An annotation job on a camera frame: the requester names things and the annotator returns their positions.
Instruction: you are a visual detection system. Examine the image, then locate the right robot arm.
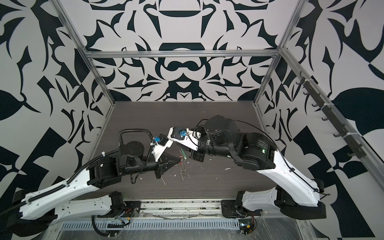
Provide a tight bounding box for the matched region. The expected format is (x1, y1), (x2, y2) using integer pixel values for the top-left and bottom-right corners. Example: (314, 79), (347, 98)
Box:
(186, 116), (327, 220)

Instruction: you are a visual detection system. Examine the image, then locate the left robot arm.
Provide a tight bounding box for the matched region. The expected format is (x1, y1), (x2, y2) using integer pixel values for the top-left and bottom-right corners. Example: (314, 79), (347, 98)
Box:
(1, 141), (181, 237)

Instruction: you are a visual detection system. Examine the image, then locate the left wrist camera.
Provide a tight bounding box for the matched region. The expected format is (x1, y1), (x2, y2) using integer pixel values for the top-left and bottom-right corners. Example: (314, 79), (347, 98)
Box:
(151, 135), (173, 162)

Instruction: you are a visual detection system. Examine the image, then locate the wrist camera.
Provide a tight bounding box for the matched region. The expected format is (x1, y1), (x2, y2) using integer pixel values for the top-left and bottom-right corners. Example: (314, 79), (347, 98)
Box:
(151, 135), (173, 162)
(168, 126), (201, 151)

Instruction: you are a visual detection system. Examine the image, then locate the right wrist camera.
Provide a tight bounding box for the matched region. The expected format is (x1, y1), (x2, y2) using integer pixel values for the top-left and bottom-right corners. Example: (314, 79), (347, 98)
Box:
(168, 126), (201, 151)

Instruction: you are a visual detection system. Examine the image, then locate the aluminium front rail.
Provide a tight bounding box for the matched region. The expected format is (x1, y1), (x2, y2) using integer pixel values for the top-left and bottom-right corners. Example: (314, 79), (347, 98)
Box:
(124, 198), (224, 220)

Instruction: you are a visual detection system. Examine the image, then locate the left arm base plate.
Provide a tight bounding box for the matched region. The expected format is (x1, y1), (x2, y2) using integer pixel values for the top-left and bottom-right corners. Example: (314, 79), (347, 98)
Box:
(119, 201), (142, 219)

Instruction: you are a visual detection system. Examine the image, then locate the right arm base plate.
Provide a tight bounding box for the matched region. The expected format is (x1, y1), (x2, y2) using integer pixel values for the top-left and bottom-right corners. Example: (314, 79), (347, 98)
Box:
(221, 200), (249, 219)

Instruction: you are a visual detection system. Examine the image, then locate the white slotted cable duct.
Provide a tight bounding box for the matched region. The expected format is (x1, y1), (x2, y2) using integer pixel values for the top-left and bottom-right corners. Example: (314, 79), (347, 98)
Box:
(59, 218), (241, 231)

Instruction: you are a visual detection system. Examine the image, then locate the black corrugated cable conduit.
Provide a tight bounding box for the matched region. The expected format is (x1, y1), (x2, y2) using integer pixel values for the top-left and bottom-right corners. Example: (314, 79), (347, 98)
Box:
(0, 128), (154, 238)

